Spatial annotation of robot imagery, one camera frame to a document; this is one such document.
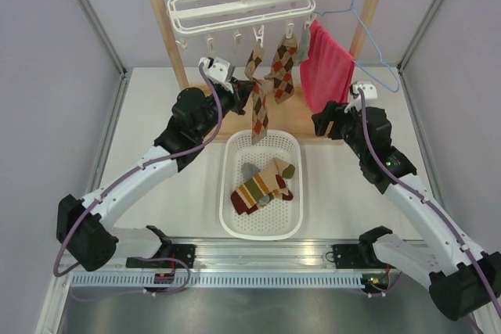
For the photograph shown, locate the argyle sock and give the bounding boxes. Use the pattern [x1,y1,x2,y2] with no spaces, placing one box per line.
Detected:
[265,34,297,104]
[244,42,273,145]

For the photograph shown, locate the aluminium frame post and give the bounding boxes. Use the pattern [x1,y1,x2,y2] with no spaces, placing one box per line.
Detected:
[54,0,129,77]
[397,0,470,74]

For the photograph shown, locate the right aluminium frame post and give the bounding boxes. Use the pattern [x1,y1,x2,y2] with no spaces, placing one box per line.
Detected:
[397,0,470,74]

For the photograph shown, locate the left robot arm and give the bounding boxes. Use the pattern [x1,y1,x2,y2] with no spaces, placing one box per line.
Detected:
[53,78,254,277]

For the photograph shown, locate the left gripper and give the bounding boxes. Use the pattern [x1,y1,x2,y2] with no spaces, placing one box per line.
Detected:
[196,76,256,138]

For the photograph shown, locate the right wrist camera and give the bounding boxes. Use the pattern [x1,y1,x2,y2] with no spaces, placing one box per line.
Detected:
[348,81,378,110]

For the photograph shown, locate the blue wire hanger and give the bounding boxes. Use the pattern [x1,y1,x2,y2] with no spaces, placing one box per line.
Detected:
[314,0,402,93]

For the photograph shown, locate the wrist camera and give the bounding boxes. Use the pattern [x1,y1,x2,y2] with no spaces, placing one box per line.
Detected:
[348,81,378,110]
[199,57,235,93]

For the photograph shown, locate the pink towel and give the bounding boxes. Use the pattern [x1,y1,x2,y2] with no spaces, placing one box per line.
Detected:
[300,20,355,113]

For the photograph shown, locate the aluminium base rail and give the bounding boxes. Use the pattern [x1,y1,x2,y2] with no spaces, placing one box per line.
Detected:
[58,236,478,276]

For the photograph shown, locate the left aluminium frame post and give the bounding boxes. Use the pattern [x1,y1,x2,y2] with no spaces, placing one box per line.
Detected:
[54,0,129,77]

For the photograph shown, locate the beige striped sock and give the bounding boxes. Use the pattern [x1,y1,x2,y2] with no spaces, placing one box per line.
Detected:
[269,174,294,201]
[230,158,296,215]

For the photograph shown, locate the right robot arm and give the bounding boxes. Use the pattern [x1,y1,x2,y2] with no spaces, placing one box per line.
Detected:
[312,102,500,321]

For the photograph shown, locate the grey sock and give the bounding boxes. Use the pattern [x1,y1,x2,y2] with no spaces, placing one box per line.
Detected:
[294,27,311,66]
[241,163,273,207]

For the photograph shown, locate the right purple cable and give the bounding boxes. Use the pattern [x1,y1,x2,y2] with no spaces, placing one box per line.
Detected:
[358,89,498,331]

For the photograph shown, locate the white perforated plastic basket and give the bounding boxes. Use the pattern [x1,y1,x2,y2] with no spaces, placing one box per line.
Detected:
[219,131,304,241]

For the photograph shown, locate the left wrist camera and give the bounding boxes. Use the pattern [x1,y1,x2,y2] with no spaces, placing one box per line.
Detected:
[199,57,235,93]

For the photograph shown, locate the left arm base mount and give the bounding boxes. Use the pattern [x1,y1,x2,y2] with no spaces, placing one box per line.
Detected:
[125,225,196,271]

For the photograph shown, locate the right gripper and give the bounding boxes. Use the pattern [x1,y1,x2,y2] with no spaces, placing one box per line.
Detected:
[311,100,368,159]

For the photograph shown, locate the white clip sock hanger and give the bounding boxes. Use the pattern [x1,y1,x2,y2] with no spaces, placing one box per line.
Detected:
[167,0,316,52]

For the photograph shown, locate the white slotted cable duct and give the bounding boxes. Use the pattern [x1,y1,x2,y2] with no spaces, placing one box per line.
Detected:
[70,272,365,289]

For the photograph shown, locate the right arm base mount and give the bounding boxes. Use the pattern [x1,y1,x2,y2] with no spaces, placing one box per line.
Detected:
[325,226,402,299]

